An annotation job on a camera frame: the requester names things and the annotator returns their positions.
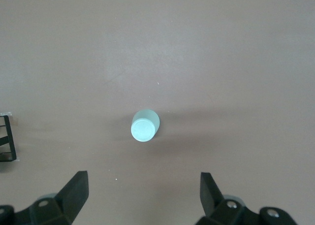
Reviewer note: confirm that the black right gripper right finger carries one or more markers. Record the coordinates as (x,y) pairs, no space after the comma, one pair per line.
(209,195)

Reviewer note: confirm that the light green cup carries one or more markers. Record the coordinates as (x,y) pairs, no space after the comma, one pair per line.
(144,130)

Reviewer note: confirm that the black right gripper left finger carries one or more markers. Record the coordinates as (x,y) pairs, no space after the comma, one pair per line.
(76,193)

